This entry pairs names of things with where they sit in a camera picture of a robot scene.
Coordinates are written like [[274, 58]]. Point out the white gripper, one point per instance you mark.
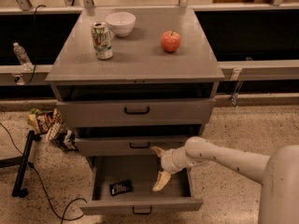
[[167, 160]]

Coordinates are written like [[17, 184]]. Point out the black rxbar chocolate bar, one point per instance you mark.
[[120, 187]]

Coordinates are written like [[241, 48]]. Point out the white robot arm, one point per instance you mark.
[[278, 174]]

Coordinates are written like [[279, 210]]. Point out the bottom grey drawer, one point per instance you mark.
[[142, 171]]

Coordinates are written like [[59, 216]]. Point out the grey drawer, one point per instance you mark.
[[142, 171], [123, 146], [135, 113]]

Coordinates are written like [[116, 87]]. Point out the middle grey drawer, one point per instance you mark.
[[123, 146]]

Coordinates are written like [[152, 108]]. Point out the top grey drawer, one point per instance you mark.
[[135, 113]]

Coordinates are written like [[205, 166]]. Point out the grey drawer cabinet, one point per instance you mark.
[[139, 68]]

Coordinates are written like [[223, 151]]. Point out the dark snack package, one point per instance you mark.
[[66, 141]]

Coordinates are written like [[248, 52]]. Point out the checkered snack bag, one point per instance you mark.
[[55, 130]]

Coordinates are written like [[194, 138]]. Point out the red apple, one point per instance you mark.
[[170, 41]]

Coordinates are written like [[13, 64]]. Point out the brown chip bag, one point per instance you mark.
[[42, 121]]

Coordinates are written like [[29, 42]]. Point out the green white soda can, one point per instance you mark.
[[102, 40]]

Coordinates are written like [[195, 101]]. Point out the black metal stand leg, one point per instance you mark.
[[21, 161]]

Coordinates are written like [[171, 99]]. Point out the white bowl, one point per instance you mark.
[[121, 23]]

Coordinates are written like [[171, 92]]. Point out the clear plastic water bottle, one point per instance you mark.
[[23, 57]]

